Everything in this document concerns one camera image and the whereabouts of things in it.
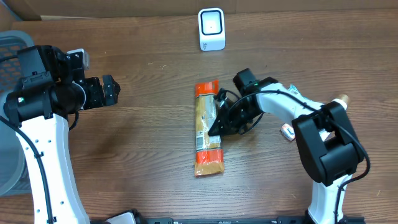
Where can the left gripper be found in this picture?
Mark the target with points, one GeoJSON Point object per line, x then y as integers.
{"type": "Point", "coordinates": [100, 98]}

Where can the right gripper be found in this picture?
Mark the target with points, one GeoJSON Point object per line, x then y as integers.
{"type": "Point", "coordinates": [233, 126]}

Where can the orange noodle package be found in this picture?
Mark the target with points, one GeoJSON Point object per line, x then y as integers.
{"type": "Point", "coordinates": [209, 153]}

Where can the small orange snack packet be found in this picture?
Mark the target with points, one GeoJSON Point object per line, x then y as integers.
{"type": "Point", "coordinates": [288, 132]}

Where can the white tube gold cap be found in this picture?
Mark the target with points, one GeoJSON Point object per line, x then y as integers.
{"type": "Point", "coordinates": [343, 100]}

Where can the teal snack packet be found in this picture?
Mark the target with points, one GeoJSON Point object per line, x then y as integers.
{"type": "Point", "coordinates": [293, 90]}

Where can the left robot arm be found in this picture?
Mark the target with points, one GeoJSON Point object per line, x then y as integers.
{"type": "Point", "coordinates": [54, 86]}

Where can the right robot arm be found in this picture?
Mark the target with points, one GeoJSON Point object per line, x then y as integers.
{"type": "Point", "coordinates": [328, 146]}

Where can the white barcode scanner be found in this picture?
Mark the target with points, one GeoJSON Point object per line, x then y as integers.
{"type": "Point", "coordinates": [211, 29]}

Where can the dark grey plastic basket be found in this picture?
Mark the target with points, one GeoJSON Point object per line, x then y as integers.
{"type": "Point", "coordinates": [14, 173]}

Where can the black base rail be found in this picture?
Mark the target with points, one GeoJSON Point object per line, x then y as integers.
{"type": "Point", "coordinates": [134, 217]}

